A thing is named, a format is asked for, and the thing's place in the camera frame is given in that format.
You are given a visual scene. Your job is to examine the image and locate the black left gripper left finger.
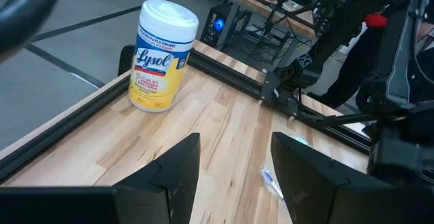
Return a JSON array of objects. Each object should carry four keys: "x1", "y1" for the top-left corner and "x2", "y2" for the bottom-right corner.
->
[{"x1": 113, "y1": 132, "x2": 201, "y2": 224}]

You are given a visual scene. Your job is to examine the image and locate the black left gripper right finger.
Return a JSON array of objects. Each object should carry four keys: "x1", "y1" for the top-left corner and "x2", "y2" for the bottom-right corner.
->
[{"x1": 271, "y1": 131, "x2": 386, "y2": 224}]

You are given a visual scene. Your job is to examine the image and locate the purple white wrapped toothbrush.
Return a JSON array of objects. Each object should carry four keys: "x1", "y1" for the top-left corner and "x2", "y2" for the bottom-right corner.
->
[{"x1": 260, "y1": 168, "x2": 286, "y2": 203}]

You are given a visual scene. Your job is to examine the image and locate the person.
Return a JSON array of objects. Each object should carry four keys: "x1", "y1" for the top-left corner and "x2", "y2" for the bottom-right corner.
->
[{"x1": 307, "y1": 0, "x2": 384, "y2": 110}]

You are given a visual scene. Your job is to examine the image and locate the yellow white Lysol wipes canister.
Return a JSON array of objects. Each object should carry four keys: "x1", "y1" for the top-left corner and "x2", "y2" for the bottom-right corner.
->
[{"x1": 127, "y1": 0, "x2": 200, "y2": 113}]

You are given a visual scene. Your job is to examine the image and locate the red object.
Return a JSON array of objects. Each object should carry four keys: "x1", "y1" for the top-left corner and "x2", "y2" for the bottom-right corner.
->
[{"x1": 364, "y1": 12, "x2": 388, "y2": 29}]

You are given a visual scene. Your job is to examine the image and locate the black computer tower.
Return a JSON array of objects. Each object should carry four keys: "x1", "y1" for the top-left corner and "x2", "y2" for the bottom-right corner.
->
[{"x1": 200, "y1": 3, "x2": 235, "y2": 48}]

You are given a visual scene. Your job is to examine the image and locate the wooden background table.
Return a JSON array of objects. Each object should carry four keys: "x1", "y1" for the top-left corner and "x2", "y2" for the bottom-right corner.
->
[{"x1": 226, "y1": 0, "x2": 319, "y2": 41}]

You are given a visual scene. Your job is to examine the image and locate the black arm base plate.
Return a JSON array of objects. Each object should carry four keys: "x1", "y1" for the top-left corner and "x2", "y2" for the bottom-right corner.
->
[{"x1": 260, "y1": 52, "x2": 315, "y2": 115}]

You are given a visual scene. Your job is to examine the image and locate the black aluminium table frame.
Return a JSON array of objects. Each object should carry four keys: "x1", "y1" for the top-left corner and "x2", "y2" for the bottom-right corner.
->
[{"x1": 0, "y1": 43, "x2": 434, "y2": 186}]

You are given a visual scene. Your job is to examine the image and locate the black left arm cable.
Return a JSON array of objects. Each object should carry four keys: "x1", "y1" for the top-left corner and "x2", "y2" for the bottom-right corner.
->
[{"x1": 0, "y1": 0, "x2": 68, "y2": 57}]

